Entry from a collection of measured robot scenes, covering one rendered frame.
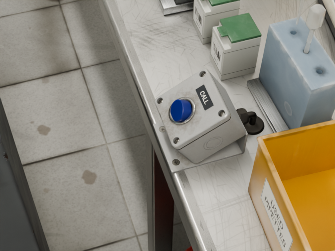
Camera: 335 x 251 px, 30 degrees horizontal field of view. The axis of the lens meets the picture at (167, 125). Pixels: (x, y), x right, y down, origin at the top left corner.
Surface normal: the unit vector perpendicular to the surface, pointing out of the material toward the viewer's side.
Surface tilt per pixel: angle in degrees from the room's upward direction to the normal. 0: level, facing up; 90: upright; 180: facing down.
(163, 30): 0
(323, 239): 0
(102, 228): 0
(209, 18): 90
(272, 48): 90
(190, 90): 30
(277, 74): 90
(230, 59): 90
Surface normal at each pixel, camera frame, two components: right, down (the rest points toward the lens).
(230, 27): 0.01, -0.59
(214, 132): 0.32, 0.76
